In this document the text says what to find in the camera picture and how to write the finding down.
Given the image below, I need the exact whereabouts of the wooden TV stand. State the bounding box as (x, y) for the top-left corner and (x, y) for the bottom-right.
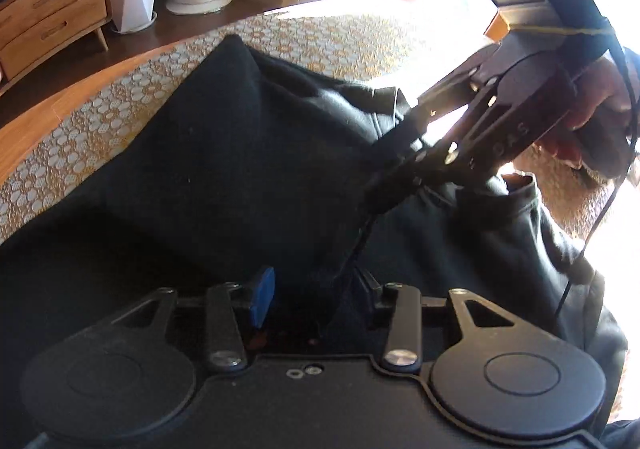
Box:
(0, 0), (112, 90)

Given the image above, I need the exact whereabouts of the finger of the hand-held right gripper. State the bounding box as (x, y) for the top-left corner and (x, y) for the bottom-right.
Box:
(361, 93), (497, 216)
(371, 49), (501, 157)

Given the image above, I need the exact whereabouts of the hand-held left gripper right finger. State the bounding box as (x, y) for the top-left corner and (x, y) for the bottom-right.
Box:
(352, 269), (518, 374)

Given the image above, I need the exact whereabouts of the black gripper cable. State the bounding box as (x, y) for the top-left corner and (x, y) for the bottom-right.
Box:
(554, 16), (640, 320)

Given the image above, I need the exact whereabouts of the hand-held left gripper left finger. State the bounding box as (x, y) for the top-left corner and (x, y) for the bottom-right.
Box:
(116, 266), (277, 374)

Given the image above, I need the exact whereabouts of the black T-shirt pink print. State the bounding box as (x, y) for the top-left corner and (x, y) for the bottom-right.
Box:
(0, 34), (628, 449)

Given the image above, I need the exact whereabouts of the person's right hand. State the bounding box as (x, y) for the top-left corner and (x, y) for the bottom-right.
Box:
(537, 58), (633, 166)

